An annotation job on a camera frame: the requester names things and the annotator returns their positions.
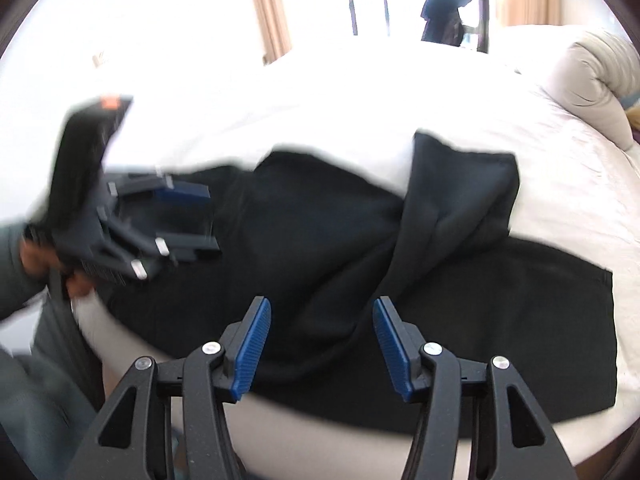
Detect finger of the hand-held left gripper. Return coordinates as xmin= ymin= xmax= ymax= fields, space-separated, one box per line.
xmin=107 ymin=172 xmax=212 ymax=208
xmin=102 ymin=207 xmax=222 ymax=281

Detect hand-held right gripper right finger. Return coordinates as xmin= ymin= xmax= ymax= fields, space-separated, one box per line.
xmin=372 ymin=296 xmax=581 ymax=480

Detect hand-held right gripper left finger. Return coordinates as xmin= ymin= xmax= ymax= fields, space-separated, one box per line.
xmin=65 ymin=296 xmax=273 ymax=480

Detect black pants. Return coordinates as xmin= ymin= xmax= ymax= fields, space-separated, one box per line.
xmin=95 ymin=130 xmax=618 ymax=433

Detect person's left forearm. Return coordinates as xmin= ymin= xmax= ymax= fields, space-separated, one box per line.
xmin=0 ymin=220 xmax=50 ymax=322

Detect person's left hand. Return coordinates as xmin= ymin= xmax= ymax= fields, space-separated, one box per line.
xmin=20 ymin=240 xmax=97 ymax=300

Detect white bed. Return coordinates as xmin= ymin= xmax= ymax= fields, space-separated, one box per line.
xmin=75 ymin=40 xmax=640 ymax=468

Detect person's grey clothing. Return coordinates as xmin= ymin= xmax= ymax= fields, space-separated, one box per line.
xmin=0 ymin=280 xmax=107 ymax=480

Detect dark hanging garment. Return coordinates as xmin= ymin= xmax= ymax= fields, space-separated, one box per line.
xmin=421 ymin=0 xmax=475 ymax=47

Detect rolled white duvet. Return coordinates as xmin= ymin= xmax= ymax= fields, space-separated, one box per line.
xmin=545 ymin=27 xmax=640 ymax=153

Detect dark window frame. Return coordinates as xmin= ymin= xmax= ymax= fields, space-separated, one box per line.
xmin=290 ymin=0 xmax=493 ymax=53

